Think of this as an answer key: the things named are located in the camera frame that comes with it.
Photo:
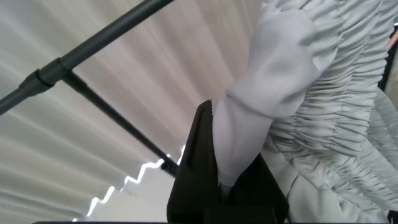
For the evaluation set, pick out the black clothes rack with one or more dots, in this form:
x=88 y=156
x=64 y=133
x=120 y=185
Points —
x=109 y=33

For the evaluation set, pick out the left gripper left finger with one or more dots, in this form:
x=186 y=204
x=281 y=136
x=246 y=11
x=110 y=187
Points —
x=194 y=180

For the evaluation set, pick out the pale grey shorts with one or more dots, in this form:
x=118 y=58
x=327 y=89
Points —
x=295 y=77

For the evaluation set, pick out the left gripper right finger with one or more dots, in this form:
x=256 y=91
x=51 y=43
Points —
x=261 y=196

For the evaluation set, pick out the pink clothes hanger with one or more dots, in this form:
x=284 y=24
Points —
x=394 y=39

